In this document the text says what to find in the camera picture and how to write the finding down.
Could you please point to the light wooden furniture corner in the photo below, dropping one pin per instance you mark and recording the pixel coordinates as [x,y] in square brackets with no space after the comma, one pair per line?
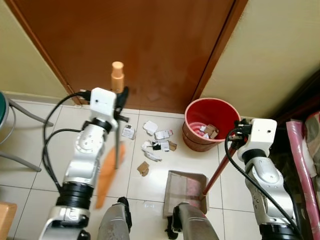
[6,220]

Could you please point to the white box with pink print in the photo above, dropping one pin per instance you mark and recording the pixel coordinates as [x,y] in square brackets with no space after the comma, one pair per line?
[163,134]

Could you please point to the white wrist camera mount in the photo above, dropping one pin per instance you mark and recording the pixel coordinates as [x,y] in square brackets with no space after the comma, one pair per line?
[102,102]
[262,132]

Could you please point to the small brown cardboard piece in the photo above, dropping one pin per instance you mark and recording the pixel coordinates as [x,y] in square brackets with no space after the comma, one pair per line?
[172,145]

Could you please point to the red plastic bucket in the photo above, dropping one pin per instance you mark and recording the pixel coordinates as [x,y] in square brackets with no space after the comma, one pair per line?
[196,140]

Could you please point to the brown wooden door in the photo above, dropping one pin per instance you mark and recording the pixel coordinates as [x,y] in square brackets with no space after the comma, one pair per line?
[150,45]

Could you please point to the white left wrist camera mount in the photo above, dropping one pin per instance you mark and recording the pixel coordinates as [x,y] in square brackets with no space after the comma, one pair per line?
[102,102]

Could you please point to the paper scraps inside bucket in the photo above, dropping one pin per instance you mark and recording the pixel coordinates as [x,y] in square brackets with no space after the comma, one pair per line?
[208,131]

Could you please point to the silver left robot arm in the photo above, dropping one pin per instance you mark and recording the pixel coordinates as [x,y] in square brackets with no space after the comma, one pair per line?
[85,150]

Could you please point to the grey left robot leg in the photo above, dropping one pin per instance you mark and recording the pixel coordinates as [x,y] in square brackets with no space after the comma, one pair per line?
[114,222]

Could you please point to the black and white packet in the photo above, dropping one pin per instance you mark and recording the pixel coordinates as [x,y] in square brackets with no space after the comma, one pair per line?
[161,146]

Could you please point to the orange broom with grey pole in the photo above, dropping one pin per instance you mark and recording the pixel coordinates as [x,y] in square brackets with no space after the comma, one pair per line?
[107,175]

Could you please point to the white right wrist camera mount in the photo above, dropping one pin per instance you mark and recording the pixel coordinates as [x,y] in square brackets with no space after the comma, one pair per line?
[262,132]

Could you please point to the grey robot leg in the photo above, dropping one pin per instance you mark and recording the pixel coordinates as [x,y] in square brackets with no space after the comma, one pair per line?
[190,225]
[114,222]

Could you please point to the colourful patterned cloth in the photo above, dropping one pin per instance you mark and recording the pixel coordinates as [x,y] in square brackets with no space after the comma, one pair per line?
[314,127]

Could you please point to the white printed carton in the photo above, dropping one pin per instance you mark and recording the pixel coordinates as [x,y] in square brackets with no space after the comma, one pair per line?
[128,131]

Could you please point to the pink rolled mat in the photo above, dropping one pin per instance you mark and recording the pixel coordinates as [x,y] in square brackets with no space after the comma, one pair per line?
[300,170]

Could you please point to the grey right robot leg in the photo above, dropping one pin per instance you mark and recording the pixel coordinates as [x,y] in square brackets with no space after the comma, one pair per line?
[190,225]

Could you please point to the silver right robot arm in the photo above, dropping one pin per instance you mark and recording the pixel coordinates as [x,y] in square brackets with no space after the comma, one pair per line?
[267,185]

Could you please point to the long crumpled white paper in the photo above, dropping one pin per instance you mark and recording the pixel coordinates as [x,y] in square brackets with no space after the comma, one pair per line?
[149,152]

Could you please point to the torn brown cardboard piece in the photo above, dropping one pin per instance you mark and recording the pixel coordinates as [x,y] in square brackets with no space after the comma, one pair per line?
[143,168]

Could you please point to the dark wooden furniture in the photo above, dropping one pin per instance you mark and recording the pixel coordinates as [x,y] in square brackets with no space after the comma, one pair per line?
[300,97]

